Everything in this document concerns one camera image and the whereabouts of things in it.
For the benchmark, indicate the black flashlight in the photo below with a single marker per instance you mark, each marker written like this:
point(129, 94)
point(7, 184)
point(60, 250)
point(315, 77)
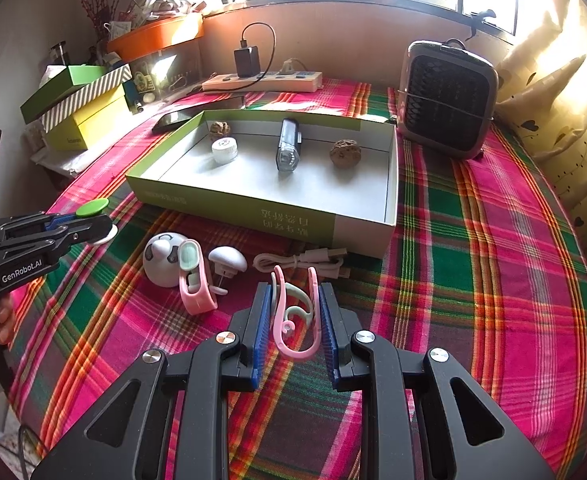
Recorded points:
point(287, 145)

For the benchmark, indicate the white power strip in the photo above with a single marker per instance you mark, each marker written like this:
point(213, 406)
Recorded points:
point(273, 81)

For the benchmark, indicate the cream heart print pillow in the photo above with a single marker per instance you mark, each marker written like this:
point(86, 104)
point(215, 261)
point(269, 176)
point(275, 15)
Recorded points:
point(538, 100)

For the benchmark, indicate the striped cardboard box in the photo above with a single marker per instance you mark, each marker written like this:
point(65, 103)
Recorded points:
point(88, 97)

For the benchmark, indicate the teal small box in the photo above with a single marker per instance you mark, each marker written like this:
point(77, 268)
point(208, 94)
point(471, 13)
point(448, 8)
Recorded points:
point(141, 87)

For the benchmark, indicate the pink plastic gadget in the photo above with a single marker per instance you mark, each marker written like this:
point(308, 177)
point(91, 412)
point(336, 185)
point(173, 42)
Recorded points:
point(198, 295)

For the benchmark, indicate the white panda toy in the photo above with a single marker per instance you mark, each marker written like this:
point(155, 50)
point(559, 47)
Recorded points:
point(158, 260)

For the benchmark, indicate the green and white cardboard box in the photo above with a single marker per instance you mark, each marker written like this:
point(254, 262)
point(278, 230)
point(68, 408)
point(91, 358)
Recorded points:
point(253, 185)

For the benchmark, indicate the white bottle cap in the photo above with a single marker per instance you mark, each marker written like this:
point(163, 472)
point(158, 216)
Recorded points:
point(224, 151)

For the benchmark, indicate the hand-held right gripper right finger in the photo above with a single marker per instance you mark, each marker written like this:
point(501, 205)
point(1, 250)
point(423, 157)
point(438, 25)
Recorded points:
point(329, 340)

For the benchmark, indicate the paper clutter pile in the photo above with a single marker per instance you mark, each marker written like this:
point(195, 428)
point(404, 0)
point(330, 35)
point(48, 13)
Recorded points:
point(158, 2)

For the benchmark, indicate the black smartphone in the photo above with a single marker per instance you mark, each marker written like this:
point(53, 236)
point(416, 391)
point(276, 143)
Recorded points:
point(173, 119)

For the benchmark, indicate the orange tray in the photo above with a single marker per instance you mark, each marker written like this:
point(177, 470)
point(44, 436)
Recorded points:
point(158, 32)

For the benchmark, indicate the large brown walnut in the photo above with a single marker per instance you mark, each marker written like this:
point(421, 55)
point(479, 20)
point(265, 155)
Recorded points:
point(345, 152)

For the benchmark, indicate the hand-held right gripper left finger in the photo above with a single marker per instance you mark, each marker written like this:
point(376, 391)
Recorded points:
point(262, 340)

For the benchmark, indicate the grey space heater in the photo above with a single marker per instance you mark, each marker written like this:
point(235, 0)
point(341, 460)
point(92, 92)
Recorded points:
point(443, 100)

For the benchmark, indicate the white plug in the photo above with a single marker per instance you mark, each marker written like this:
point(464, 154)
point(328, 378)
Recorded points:
point(288, 66)

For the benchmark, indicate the small brown walnut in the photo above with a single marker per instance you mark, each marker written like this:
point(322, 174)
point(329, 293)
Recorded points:
point(220, 130)

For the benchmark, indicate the red flower branches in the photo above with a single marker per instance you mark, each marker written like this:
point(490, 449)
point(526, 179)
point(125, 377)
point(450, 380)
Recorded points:
point(93, 0)

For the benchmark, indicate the clear plastic box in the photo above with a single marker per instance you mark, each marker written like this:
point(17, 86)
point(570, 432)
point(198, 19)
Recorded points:
point(183, 65)

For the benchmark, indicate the glass jar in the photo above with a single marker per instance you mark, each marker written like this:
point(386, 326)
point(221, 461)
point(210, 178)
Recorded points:
point(59, 55)

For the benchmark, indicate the black charger adapter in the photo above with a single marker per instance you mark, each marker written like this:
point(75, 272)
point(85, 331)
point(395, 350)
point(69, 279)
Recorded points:
point(246, 62)

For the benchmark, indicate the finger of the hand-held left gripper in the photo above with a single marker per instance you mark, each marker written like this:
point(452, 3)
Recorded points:
point(88, 227)
point(58, 220)

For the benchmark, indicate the black window latch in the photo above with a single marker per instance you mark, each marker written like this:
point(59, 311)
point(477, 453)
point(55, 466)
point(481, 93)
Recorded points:
point(481, 20)

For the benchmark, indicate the white mushroom-shaped gadget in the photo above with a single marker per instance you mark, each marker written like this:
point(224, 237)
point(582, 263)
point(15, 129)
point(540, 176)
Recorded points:
point(228, 257)

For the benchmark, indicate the green and white spool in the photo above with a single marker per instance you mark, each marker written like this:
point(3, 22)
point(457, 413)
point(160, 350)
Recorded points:
point(93, 206)

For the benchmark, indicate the pink clip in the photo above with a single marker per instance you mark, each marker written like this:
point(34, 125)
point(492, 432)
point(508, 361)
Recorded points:
point(293, 354)

